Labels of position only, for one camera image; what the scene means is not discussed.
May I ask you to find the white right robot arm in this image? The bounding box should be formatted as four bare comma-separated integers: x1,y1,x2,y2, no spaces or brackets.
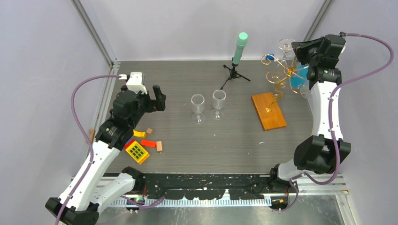
268,34,351,192

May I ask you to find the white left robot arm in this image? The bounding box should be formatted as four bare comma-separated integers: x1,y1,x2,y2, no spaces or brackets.
45,85,166,225

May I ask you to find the blue plastic wine glass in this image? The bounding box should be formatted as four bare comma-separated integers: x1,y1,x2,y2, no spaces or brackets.
290,64,308,93

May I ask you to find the orange wooden rack base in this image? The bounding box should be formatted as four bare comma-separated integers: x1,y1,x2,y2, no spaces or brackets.
251,92,287,131

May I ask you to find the yellow curved block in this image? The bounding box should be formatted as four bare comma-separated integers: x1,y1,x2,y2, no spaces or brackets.
133,130,146,138

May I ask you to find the orange flat block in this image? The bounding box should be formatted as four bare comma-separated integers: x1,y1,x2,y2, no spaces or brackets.
140,139,157,148

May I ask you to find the red flat block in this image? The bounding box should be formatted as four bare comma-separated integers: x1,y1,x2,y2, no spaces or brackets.
123,138,136,149

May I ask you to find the tan wooden block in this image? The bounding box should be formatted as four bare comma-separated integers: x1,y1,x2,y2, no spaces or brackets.
156,141,163,152

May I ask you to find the yellow green window block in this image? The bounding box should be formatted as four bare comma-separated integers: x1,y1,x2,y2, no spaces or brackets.
125,141,150,165

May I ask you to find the mint green microphone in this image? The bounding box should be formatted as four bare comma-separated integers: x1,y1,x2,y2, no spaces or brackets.
232,32,248,66

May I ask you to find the wooden block off table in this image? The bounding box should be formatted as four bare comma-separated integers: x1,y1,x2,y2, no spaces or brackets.
89,129,95,143

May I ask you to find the black mini tripod stand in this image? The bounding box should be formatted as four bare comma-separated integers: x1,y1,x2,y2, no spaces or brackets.
220,63,251,90

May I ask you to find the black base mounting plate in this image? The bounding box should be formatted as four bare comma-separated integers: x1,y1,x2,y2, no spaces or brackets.
130,173,294,200

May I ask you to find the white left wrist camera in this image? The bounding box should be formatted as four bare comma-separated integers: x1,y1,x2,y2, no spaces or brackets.
119,72,147,94

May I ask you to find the gold wire glass rack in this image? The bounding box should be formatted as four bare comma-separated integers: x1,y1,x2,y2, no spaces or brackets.
260,54,300,102

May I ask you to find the slotted cable duct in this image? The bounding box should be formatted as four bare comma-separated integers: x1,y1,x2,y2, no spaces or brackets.
109,196,272,207

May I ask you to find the aluminium frame rail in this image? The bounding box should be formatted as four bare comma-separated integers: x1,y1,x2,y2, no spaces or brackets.
296,174,349,195

